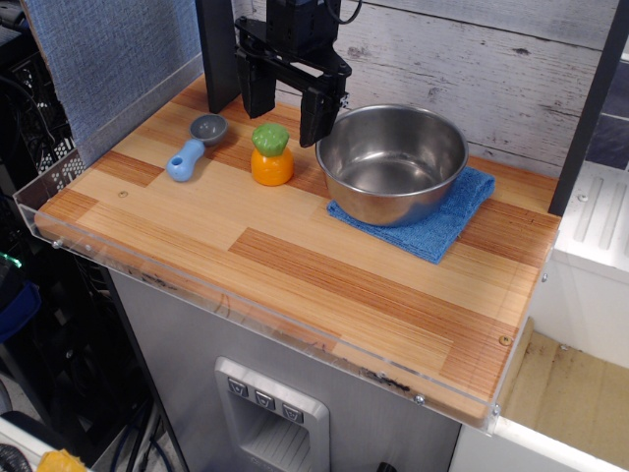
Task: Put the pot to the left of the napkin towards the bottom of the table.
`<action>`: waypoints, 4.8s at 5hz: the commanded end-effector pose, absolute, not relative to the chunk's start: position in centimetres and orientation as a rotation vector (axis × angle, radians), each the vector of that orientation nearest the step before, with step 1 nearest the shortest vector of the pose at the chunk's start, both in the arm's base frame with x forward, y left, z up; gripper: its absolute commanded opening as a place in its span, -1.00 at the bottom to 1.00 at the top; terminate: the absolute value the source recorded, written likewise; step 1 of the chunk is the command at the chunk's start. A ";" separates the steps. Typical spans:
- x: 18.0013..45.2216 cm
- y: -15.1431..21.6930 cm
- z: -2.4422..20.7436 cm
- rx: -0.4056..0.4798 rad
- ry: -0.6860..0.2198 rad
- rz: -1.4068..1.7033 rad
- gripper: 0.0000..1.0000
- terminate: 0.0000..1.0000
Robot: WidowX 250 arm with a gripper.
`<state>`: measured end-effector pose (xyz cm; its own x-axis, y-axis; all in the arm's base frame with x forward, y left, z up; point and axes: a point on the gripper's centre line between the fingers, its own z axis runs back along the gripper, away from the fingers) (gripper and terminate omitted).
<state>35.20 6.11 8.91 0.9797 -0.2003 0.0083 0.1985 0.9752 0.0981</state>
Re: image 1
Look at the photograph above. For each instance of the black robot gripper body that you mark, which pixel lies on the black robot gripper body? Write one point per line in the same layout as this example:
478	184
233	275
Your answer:
296	40

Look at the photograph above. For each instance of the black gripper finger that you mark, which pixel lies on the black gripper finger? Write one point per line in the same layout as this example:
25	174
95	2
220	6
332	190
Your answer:
257	84
322	98

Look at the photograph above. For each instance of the stainless steel pot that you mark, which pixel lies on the stainless steel pot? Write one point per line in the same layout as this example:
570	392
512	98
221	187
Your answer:
391	164

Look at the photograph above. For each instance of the blue folded napkin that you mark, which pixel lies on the blue folded napkin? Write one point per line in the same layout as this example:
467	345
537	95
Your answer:
431	237

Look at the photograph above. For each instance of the orange toy carrot green top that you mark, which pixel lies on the orange toy carrot green top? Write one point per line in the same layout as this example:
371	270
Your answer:
272	163

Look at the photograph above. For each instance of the blue grey toy scoop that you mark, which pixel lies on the blue grey toy scoop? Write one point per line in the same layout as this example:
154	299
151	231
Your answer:
207	131

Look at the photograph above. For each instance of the blue fabric panel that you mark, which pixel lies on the blue fabric panel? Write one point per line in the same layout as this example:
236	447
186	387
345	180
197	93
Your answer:
115	63

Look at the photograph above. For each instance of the clear acrylic table guard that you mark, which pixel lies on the clear acrylic table guard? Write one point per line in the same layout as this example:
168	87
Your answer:
274	260

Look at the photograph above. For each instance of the silver toy fridge cabinet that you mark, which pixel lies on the silver toy fridge cabinet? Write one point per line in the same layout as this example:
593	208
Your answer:
240	396

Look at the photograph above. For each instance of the white plastic sink unit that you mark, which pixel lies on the white plastic sink unit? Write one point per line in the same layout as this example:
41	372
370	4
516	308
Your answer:
566	403

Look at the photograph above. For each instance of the yellow object at corner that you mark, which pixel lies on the yellow object at corner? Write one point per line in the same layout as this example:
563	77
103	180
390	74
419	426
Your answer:
60	461

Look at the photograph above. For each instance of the black vertical post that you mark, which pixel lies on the black vertical post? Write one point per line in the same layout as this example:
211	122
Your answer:
218	48

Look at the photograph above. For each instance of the black right frame post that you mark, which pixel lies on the black right frame post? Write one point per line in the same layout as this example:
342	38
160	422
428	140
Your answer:
603	78

